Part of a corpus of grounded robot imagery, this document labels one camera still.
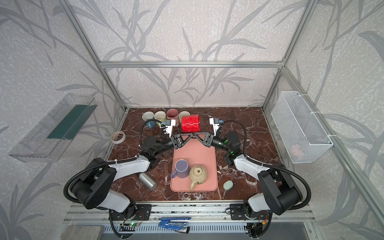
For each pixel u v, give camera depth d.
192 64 0.96
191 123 0.69
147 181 0.81
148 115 1.03
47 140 0.64
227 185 0.81
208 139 0.68
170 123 0.69
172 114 1.05
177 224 0.69
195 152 0.94
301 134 0.63
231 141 0.62
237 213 0.73
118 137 1.03
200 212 0.75
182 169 0.80
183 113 1.06
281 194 0.43
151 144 0.62
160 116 1.05
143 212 0.72
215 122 0.71
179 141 0.67
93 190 0.43
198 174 0.77
